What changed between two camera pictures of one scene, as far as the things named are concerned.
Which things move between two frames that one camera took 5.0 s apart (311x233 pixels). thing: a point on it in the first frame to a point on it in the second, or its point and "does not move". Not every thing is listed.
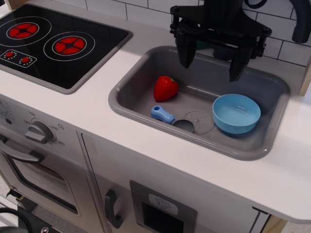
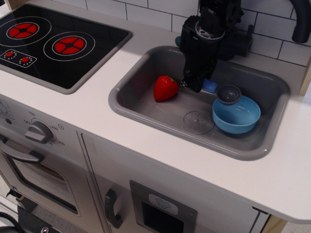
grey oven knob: [39, 131] does not move
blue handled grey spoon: [157, 112] to [227, 94]
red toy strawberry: [165, 88] does not move
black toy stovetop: [61, 51] does not move
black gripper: [221, 21] to [201, 38]
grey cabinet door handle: [116, 221] does not move
